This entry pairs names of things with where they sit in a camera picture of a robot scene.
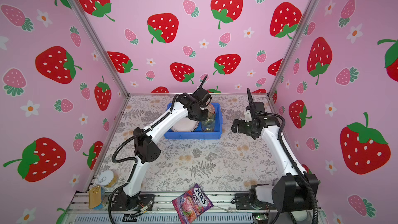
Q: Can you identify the purple Fox's candy bag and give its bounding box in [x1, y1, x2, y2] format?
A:
[172, 184, 214, 224]

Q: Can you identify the blue plastic bin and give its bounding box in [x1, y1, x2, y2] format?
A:
[164, 103, 223, 140]

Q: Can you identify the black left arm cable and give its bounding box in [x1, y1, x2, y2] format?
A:
[107, 74, 208, 224]

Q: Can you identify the aluminium corner post left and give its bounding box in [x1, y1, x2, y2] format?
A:
[68, 0, 130, 98]

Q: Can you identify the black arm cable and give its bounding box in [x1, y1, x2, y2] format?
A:
[246, 88, 319, 224]
[107, 74, 208, 224]

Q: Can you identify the aluminium corner post right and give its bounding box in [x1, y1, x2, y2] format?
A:
[267, 0, 320, 98]

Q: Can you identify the green glass cup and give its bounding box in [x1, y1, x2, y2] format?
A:
[201, 112, 215, 132]

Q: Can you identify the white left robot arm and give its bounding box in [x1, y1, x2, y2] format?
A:
[108, 87, 211, 211]

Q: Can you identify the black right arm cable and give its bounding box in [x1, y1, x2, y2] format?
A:
[246, 88, 319, 224]

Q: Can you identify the tin can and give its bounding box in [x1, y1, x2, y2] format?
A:
[97, 170, 119, 188]

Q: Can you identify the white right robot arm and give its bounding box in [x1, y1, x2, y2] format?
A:
[231, 99, 319, 224]

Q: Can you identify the aluminium corner post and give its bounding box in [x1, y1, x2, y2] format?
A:
[68, 0, 130, 98]
[267, 0, 320, 98]

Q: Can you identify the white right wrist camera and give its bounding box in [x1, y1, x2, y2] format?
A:
[245, 106, 252, 122]

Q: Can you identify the amber glass cup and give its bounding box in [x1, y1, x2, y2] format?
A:
[206, 103, 215, 115]

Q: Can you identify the zigzag rim white plate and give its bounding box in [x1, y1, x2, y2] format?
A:
[171, 118, 199, 132]

